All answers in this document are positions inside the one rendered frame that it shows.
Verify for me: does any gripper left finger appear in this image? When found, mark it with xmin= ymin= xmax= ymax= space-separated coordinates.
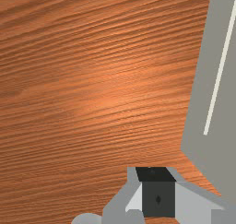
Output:
xmin=71 ymin=166 xmax=159 ymax=224

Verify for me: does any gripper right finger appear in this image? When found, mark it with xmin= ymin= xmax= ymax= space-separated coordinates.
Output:
xmin=150 ymin=166 xmax=236 ymax=224

